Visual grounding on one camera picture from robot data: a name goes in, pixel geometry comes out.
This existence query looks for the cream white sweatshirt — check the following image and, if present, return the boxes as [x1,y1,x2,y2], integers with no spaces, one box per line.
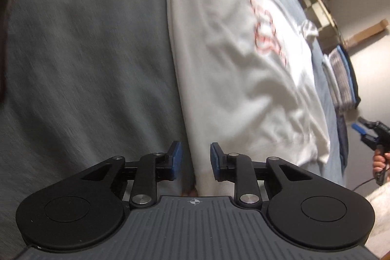
[168,0,331,196]

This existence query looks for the folded clothes stack on floor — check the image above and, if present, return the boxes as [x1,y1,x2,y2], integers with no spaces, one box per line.
[322,45,361,114]

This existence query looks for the person's right hand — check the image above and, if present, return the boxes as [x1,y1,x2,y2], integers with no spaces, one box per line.
[372,148,390,177]

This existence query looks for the long cardboard box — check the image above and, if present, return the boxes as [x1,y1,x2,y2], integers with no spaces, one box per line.
[345,19,389,50]

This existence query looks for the white fluffy blanket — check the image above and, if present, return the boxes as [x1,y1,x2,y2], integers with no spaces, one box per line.
[366,183,390,258]

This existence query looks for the cream bed footboard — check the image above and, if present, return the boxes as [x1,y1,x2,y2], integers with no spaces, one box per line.
[298,0,344,54]

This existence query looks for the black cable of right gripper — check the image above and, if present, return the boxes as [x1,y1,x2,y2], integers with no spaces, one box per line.
[351,175,380,192]

